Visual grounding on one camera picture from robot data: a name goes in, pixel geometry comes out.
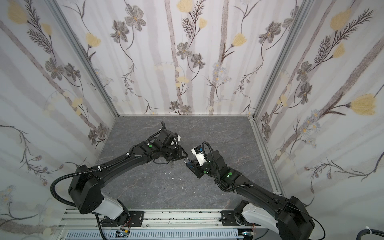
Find blue padlock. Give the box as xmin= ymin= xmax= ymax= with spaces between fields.
xmin=184 ymin=158 xmax=192 ymax=165

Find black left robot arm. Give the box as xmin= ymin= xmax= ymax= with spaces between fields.
xmin=68 ymin=130 xmax=188 ymax=227

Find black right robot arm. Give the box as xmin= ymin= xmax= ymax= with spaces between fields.
xmin=185 ymin=151 xmax=315 ymax=240

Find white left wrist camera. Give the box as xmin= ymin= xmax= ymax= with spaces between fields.
xmin=171 ymin=136 xmax=181 ymax=147

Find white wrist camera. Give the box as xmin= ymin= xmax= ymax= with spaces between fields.
xmin=171 ymin=136 xmax=181 ymax=147
xmin=191 ymin=145 xmax=207 ymax=167

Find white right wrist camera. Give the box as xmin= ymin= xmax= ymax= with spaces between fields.
xmin=191 ymin=145 xmax=207 ymax=167

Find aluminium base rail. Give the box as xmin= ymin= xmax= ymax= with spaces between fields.
xmin=56 ymin=209 xmax=308 ymax=232

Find black corrugated left cable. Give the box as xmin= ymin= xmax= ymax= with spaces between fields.
xmin=49 ymin=120 xmax=167 ymax=240

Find white slotted cable duct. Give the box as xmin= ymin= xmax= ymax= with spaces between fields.
xmin=65 ymin=229 xmax=244 ymax=240

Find black cable bottom right corner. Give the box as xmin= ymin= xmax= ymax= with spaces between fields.
xmin=355 ymin=227 xmax=384 ymax=240

